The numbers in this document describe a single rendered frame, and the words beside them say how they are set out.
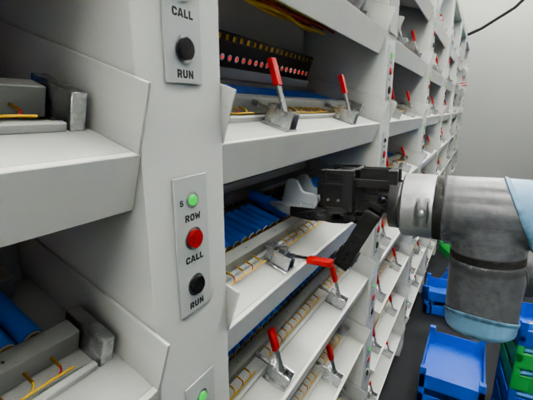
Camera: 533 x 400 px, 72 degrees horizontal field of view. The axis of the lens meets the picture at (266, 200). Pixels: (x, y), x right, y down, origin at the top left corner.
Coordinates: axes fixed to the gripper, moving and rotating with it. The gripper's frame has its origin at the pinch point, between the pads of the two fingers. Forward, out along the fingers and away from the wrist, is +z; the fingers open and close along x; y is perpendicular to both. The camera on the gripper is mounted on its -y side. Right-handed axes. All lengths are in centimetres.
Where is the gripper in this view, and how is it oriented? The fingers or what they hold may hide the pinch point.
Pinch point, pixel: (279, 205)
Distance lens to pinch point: 63.7
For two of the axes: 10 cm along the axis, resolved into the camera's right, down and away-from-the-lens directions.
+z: -8.7, -0.8, 4.8
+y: -0.3, -9.7, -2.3
